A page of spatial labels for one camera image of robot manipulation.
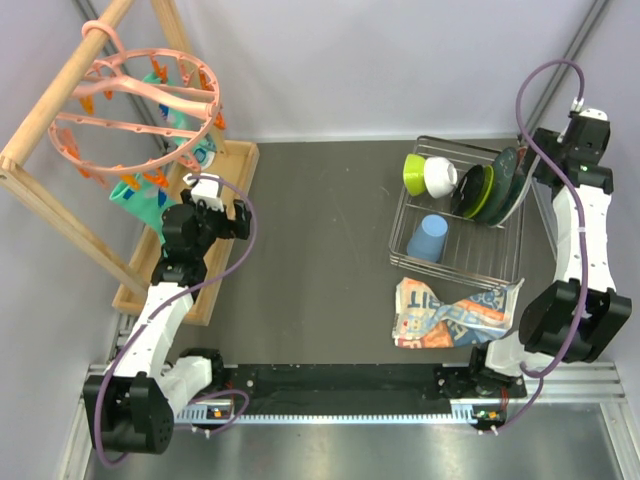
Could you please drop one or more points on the lime green bowl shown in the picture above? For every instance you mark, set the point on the lime green bowl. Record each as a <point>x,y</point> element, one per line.
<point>413,174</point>

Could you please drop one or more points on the lime green plate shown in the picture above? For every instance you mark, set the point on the lime green plate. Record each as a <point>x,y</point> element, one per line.
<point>488,185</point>

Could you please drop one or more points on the dark blue speckled plate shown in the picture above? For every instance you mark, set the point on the dark blue speckled plate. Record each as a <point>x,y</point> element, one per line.
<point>497,204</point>

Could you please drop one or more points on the light blue cup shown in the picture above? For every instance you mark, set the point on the light blue cup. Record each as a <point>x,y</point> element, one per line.
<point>428,241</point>

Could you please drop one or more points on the aluminium frame rail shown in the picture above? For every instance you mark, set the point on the aluminium frame rail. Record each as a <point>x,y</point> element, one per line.
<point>581,427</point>

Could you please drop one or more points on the teal patterned sock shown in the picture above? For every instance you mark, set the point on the teal patterned sock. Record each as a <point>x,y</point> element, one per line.
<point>147,203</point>
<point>204,152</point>

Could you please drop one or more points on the wooden drying stand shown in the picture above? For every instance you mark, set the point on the wooden drying stand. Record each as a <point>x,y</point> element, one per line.
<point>31,134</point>

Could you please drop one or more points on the printed dish towel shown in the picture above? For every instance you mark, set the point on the printed dish towel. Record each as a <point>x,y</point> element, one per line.
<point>422,321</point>

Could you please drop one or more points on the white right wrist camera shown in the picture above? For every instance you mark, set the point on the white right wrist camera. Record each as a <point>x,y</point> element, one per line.
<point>579,108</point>

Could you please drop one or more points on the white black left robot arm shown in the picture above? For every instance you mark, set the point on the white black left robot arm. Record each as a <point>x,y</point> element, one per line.
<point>131,407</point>

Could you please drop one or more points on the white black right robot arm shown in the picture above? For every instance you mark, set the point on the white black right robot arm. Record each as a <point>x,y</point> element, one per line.
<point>579,314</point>

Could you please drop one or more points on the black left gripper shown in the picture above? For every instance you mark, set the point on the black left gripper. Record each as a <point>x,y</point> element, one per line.
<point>238,228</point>

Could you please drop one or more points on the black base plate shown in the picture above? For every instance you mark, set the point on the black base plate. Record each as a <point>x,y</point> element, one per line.
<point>352,389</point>

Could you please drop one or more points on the white bowl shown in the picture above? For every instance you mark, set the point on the white bowl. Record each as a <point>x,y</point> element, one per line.
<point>440,177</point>

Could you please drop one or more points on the red teal floral plate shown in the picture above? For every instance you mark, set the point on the red teal floral plate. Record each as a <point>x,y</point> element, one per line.
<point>519,185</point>

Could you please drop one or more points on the wire dish rack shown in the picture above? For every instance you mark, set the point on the wire dish rack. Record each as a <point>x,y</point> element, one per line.
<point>474,254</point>

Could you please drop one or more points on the wooden tray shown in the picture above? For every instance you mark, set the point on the wooden tray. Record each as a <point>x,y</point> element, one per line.
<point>194,243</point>

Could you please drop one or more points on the pink round clip hanger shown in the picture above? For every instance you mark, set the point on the pink round clip hanger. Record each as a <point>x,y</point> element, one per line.
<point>113,96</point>

